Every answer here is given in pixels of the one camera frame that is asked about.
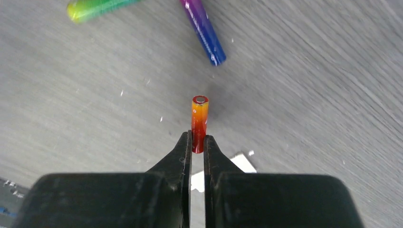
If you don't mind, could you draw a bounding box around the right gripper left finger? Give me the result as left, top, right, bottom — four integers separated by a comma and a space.
13, 132, 192, 228

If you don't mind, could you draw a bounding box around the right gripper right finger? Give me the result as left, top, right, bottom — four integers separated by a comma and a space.
203, 135, 363, 228

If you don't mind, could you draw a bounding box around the white battery cover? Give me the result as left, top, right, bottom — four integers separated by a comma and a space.
190, 152, 257, 193

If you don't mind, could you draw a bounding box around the purple blue battery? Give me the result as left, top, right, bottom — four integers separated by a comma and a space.
180, 0, 226, 66

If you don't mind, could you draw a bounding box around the green battery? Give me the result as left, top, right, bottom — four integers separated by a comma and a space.
67, 0, 139, 23

